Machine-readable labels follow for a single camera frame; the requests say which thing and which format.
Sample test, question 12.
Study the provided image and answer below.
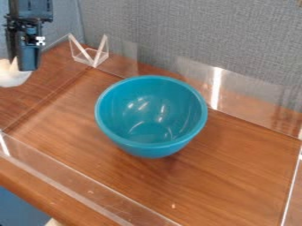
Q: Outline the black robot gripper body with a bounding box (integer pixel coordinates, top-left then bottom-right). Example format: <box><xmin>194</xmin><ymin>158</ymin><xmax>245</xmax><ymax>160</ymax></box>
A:
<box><xmin>6</xmin><ymin>0</ymin><xmax>54</xmax><ymax>46</ymax></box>

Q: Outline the clear acrylic front barrier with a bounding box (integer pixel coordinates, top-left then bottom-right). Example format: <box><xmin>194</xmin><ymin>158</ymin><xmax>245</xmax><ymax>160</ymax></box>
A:
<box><xmin>0</xmin><ymin>131</ymin><xmax>182</xmax><ymax>226</ymax></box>

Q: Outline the clear acrylic corner bracket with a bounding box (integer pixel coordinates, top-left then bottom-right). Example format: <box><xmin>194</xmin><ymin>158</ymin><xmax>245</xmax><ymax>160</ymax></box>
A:
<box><xmin>69</xmin><ymin>34</ymin><xmax>109</xmax><ymax>68</ymax></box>

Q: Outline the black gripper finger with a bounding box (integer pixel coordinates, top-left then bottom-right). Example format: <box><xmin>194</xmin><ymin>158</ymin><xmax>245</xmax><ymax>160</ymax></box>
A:
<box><xmin>15</xmin><ymin>32</ymin><xmax>42</xmax><ymax>72</ymax></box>
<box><xmin>6</xmin><ymin>28</ymin><xmax>17</xmax><ymax>63</ymax></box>

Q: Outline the blue plastic bowl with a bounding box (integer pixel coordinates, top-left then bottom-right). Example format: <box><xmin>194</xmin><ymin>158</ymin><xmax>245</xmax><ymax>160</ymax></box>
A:
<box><xmin>95</xmin><ymin>75</ymin><xmax>208</xmax><ymax>158</ymax></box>

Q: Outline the clear acrylic back barrier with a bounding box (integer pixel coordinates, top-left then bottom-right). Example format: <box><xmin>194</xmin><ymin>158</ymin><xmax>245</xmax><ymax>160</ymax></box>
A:
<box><xmin>98</xmin><ymin>37</ymin><xmax>302</xmax><ymax>139</ymax></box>

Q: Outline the clear acrylic barrier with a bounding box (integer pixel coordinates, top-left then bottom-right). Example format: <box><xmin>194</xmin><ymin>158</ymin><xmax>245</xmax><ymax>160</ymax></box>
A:
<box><xmin>0</xmin><ymin>131</ymin><xmax>182</xmax><ymax>226</ymax></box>
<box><xmin>98</xmin><ymin>37</ymin><xmax>302</xmax><ymax>139</ymax></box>

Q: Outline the brown white plush mushroom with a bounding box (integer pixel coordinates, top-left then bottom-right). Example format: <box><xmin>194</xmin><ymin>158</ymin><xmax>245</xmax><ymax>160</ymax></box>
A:
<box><xmin>0</xmin><ymin>58</ymin><xmax>33</xmax><ymax>87</ymax></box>

